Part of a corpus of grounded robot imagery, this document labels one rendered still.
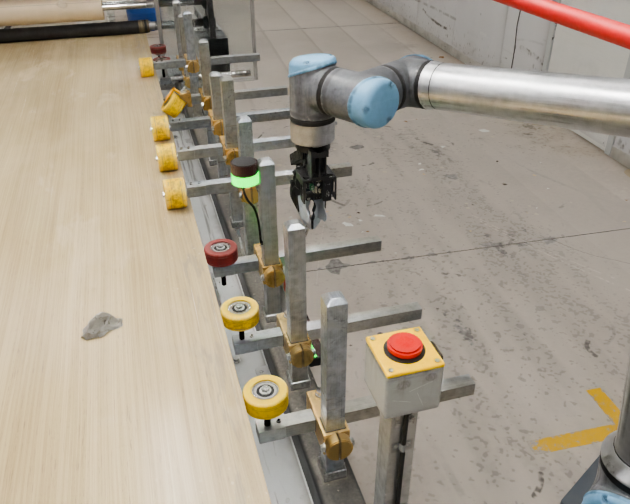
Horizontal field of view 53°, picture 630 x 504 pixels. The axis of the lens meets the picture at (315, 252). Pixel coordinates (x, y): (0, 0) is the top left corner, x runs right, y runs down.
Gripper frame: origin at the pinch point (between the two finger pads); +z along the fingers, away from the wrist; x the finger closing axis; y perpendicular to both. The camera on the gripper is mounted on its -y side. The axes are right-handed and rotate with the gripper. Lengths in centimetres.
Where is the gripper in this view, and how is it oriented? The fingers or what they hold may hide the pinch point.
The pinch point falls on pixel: (311, 222)
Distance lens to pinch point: 139.7
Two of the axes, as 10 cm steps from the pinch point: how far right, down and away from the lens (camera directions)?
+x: 9.6, -1.5, 2.3
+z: 0.1, 8.5, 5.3
